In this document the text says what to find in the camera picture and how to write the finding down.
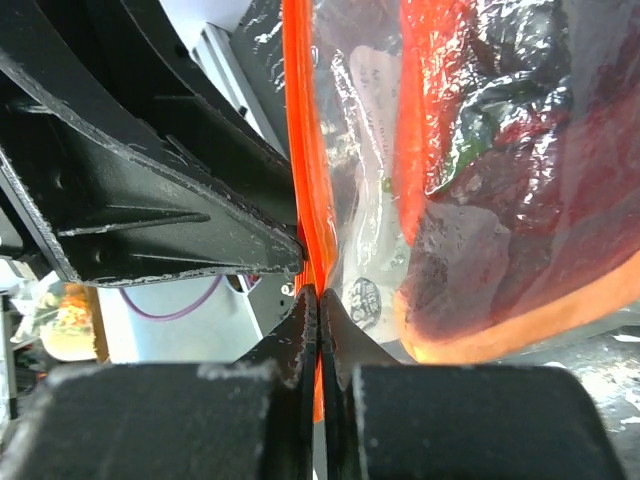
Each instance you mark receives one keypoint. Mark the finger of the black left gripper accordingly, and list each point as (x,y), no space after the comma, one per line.
(121,163)

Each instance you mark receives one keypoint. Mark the clear zip top bag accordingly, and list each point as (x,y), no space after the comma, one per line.
(338,65)

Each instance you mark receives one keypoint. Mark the dark purple fake fruit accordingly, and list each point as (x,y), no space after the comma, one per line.
(514,232)

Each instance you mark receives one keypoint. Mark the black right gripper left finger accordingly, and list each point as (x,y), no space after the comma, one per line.
(273,398)

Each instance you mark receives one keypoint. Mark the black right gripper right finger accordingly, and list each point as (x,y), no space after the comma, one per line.
(343,347)

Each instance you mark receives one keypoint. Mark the green fake lettuce leaf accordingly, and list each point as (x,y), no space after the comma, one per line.
(486,112)

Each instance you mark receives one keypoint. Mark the red fake tomato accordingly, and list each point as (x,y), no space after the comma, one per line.
(586,53)

